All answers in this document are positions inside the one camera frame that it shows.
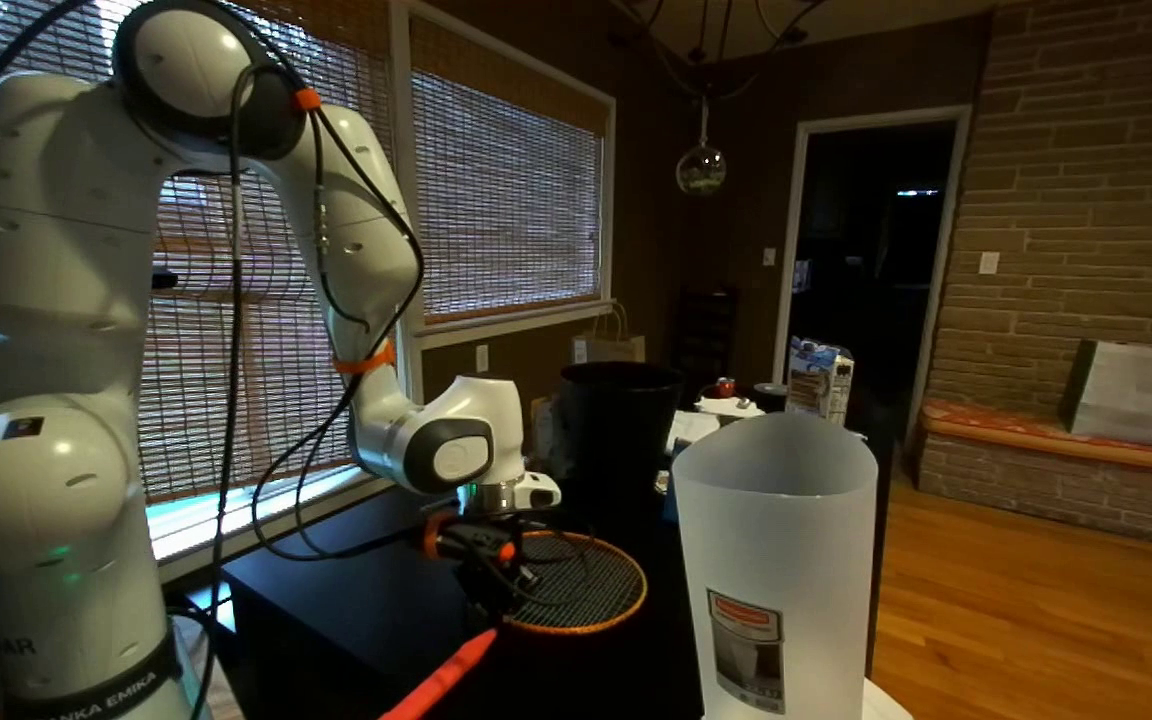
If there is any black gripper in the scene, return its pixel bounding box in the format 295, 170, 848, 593
437, 513, 543, 625

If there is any orange racket with red handle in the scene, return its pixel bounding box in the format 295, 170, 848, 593
375, 523, 653, 720

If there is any black plastic bucket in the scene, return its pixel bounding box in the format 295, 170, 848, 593
549, 361, 680, 541

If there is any translucent white plastic pitcher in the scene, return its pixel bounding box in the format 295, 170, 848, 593
666, 408, 884, 720

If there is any large window blind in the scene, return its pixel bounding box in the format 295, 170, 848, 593
0, 0, 401, 513

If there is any small window blind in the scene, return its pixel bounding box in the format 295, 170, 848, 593
410, 66, 607, 325

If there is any hanging glass globe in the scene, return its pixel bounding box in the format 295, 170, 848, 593
672, 98, 732, 201

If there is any brick hearth ledge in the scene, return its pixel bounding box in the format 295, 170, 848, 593
917, 397, 1152, 556

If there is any white box on bench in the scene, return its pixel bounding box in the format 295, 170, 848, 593
1069, 338, 1152, 454

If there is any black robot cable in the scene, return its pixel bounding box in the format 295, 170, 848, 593
0, 0, 473, 720

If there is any white door frame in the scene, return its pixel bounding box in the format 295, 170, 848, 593
772, 106, 975, 447

